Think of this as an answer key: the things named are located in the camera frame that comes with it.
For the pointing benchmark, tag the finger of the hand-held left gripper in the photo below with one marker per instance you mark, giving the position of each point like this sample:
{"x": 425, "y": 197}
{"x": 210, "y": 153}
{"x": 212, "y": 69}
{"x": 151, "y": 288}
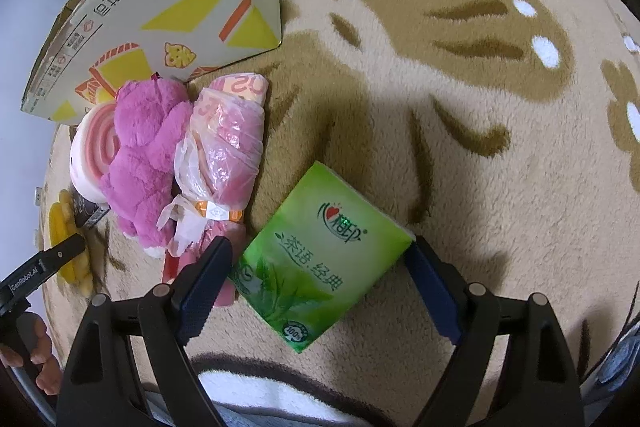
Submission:
{"x": 65, "y": 251}

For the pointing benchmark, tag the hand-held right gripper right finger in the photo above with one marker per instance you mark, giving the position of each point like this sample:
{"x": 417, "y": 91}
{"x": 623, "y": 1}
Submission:
{"x": 432, "y": 297}

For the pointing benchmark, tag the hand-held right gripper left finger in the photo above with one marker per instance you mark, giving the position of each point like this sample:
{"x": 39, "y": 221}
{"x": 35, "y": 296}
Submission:
{"x": 200, "y": 292}

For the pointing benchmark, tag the yellow plush toy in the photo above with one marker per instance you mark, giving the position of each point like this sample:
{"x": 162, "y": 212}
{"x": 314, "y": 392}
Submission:
{"x": 62, "y": 227}

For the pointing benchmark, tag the pink swirl roll plush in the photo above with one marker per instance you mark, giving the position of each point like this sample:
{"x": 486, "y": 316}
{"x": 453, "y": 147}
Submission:
{"x": 92, "y": 147}

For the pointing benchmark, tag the green tissue pack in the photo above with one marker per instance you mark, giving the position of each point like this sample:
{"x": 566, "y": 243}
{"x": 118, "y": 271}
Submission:
{"x": 320, "y": 257}

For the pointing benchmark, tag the pink plush toy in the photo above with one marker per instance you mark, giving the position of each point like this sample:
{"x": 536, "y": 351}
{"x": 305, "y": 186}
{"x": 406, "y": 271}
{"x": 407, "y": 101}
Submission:
{"x": 145, "y": 147}

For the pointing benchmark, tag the pink pack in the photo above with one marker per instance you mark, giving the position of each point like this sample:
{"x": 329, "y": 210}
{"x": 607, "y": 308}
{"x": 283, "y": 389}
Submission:
{"x": 225, "y": 147}

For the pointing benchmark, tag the printed cardboard box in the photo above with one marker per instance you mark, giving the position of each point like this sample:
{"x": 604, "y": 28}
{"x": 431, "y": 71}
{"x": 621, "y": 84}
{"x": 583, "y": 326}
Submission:
{"x": 165, "y": 7}

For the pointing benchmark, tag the person's left hand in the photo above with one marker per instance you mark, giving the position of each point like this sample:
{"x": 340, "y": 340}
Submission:
{"x": 47, "y": 364}

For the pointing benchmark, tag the small dark object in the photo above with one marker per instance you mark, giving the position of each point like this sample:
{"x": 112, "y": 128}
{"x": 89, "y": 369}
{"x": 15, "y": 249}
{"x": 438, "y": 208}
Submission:
{"x": 87, "y": 212}

